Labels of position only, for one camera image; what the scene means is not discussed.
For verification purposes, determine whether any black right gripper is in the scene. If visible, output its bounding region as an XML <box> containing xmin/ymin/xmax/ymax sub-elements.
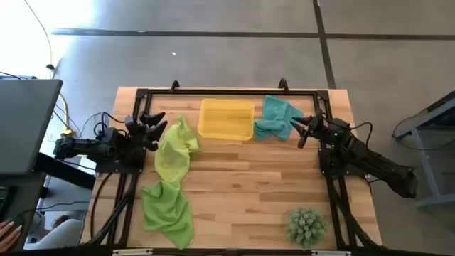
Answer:
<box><xmin>290</xmin><ymin>110</ymin><xmax>330</xmax><ymax>149</ymax></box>

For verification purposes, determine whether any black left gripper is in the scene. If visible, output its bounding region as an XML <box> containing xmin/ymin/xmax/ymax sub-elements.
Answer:
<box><xmin>124</xmin><ymin>112</ymin><xmax>168</xmax><ymax>152</ymax></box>

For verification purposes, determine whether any teal microfiber towel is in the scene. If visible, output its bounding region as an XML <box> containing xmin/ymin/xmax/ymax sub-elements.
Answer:
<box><xmin>254</xmin><ymin>95</ymin><xmax>305</xmax><ymax>142</ymax></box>

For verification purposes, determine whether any light yellow-green microfiber towel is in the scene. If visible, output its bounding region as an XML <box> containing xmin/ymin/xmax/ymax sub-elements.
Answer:
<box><xmin>154</xmin><ymin>114</ymin><xmax>200</xmax><ymax>184</ymax></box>

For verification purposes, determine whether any dark green microfiber towel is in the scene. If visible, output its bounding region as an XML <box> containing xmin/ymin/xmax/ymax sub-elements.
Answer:
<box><xmin>140</xmin><ymin>180</ymin><xmax>196</xmax><ymax>250</ymax></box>

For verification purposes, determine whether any yellow translucent plastic basket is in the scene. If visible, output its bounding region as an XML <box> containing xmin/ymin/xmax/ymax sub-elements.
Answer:
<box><xmin>197</xmin><ymin>98</ymin><xmax>256</xmax><ymax>142</ymax></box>

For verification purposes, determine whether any artificial green succulent plant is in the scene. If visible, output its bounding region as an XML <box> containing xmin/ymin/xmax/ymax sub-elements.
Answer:
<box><xmin>286</xmin><ymin>206</ymin><xmax>328</xmax><ymax>250</ymax></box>

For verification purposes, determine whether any black desk support beam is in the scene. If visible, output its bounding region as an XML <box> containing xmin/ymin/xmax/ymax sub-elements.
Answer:
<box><xmin>33</xmin><ymin>152</ymin><xmax>97</xmax><ymax>190</ymax></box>

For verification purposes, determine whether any gray desk top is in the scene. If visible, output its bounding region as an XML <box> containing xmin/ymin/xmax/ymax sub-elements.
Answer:
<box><xmin>0</xmin><ymin>78</ymin><xmax>64</xmax><ymax>175</ymax></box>

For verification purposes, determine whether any person's leg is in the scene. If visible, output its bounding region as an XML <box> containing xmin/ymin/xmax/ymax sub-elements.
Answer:
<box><xmin>24</xmin><ymin>218</ymin><xmax>85</xmax><ymax>250</ymax></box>

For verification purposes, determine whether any gray metal side table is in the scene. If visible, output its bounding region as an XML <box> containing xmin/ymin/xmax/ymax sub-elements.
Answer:
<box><xmin>392</xmin><ymin>90</ymin><xmax>455</xmax><ymax>209</ymax></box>

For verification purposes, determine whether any person's hand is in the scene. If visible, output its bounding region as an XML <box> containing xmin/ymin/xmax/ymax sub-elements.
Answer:
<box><xmin>0</xmin><ymin>220</ymin><xmax>23</xmax><ymax>253</ymax></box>

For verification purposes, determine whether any black metal table frame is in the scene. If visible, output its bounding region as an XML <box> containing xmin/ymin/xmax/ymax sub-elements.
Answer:
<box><xmin>81</xmin><ymin>78</ymin><xmax>383</xmax><ymax>250</ymax></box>

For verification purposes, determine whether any yellow power cable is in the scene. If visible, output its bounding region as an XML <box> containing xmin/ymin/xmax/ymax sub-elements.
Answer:
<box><xmin>58</xmin><ymin>92</ymin><xmax>75</xmax><ymax>139</ymax></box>

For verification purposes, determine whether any thin floor cable with plug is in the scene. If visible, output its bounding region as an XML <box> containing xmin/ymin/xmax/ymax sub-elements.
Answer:
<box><xmin>23</xmin><ymin>0</ymin><xmax>55</xmax><ymax>78</ymax></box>

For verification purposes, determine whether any white strip bracket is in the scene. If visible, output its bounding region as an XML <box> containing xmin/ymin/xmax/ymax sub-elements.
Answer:
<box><xmin>311</xmin><ymin>250</ymin><xmax>351</xmax><ymax>256</ymax></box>
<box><xmin>112</xmin><ymin>248</ymin><xmax>154</xmax><ymax>256</ymax></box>

